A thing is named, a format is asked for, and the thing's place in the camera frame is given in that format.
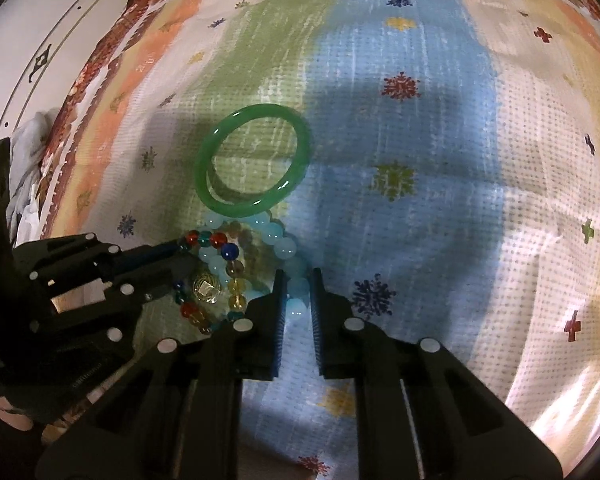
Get multicolour glass bead bracelet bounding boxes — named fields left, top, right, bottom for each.
left=173, top=223, right=276, bottom=336

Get pale blue bead bracelet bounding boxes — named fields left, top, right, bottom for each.
left=197, top=210, right=313, bottom=322

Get person's hand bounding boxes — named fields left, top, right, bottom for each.
left=0, top=396, right=91, bottom=444

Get green jade bangle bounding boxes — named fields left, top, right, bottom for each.
left=193, top=103, right=311, bottom=218

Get white crumpled cloth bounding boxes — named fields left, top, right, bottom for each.
left=6, top=108, right=59, bottom=247

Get colourful patterned bed cover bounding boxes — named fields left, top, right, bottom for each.
left=40, top=0, right=600, bottom=471

